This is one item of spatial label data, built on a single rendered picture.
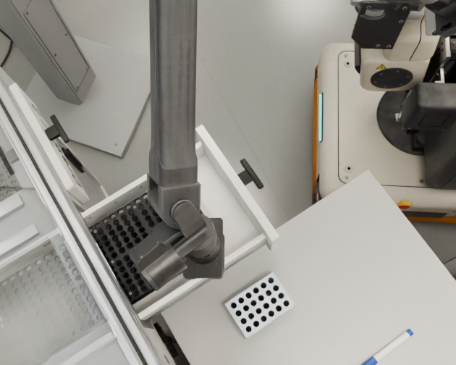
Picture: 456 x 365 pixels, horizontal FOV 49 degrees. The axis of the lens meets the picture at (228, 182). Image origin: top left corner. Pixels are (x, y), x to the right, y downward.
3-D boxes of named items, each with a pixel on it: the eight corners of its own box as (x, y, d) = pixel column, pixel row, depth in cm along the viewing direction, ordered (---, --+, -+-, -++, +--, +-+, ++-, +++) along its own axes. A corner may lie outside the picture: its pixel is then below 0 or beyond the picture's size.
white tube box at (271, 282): (272, 274, 112) (273, 271, 108) (294, 306, 110) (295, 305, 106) (225, 305, 110) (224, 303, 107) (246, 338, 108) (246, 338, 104)
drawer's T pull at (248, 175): (244, 158, 106) (244, 156, 105) (263, 187, 104) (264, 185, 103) (229, 168, 106) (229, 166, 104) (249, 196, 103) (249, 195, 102)
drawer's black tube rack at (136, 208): (181, 182, 112) (176, 173, 105) (224, 248, 107) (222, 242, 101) (93, 237, 109) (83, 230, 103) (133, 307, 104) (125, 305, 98)
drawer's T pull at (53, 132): (55, 115, 111) (53, 113, 110) (71, 142, 109) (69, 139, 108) (40, 124, 111) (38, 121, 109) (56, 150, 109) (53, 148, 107)
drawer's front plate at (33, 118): (35, 103, 121) (14, 81, 111) (90, 200, 113) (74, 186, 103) (28, 107, 121) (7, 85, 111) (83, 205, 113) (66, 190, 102)
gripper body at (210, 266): (184, 279, 84) (177, 271, 77) (186, 220, 88) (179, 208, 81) (223, 279, 84) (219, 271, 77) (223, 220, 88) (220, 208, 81)
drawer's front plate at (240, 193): (205, 143, 116) (201, 122, 106) (277, 247, 108) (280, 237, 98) (199, 147, 116) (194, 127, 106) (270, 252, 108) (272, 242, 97)
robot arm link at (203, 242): (222, 232, 73) (198, 203, 75) (184, 262, 72) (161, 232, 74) (225, 243, 80) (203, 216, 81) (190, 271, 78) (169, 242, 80)
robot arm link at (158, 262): (189, 196, 68) (167, 176, 75) (119, 250, 66) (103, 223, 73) (228, 254, 75) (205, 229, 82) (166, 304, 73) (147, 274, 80)
